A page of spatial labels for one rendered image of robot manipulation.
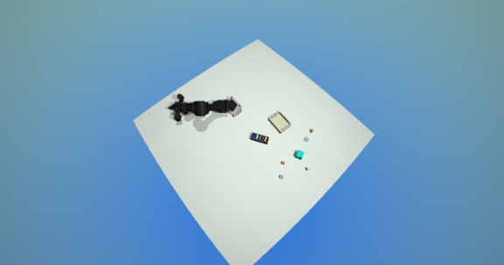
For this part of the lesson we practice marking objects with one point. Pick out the beige rectangular tray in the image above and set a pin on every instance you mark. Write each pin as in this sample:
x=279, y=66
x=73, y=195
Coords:
x=280, y=122

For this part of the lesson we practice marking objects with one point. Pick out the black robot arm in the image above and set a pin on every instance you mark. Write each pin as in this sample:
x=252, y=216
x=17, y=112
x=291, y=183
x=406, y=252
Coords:
x=202, y=108

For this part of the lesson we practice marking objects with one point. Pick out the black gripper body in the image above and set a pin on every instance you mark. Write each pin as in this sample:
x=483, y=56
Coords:
x=177, y=116

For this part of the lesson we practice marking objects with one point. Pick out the cyan cube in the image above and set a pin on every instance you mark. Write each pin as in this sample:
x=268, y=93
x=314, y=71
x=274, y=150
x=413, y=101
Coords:
x=299, y=154

